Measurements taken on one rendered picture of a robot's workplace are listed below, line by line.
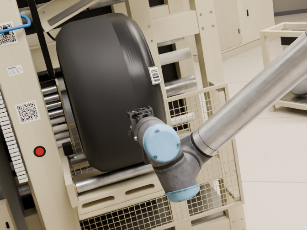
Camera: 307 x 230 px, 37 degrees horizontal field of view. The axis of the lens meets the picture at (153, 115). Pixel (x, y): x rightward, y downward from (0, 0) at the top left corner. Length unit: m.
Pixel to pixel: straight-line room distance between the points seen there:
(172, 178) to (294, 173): 2.38
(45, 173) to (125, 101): 0.47
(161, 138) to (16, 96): 0.74
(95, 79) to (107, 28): 0.21
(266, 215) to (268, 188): 0.33
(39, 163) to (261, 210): 1.72
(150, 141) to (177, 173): 0.12
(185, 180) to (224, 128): 0.18
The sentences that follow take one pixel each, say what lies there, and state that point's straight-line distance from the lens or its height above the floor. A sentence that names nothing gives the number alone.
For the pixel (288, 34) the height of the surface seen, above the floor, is 0.77.
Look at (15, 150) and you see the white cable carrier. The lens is 1.82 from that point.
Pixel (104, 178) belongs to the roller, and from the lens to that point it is 1.79.
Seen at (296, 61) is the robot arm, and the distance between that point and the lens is 1.17.
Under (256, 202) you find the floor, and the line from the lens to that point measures 3.21.
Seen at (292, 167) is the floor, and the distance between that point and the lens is 3.60.
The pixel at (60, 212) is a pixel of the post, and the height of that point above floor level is 0.79.
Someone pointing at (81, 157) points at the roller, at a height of 0.91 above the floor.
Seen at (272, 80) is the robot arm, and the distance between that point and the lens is 1.19.
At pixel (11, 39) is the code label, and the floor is 1.49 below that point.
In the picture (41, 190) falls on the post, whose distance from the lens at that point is 1.87.
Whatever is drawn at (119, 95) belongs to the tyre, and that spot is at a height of 1.25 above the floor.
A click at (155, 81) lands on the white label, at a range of 1.59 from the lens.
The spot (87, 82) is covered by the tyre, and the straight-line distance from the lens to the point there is 1.56.
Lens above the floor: 1.68
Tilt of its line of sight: 19 degrees down
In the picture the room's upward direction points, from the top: 12 degrees counter-clockwise
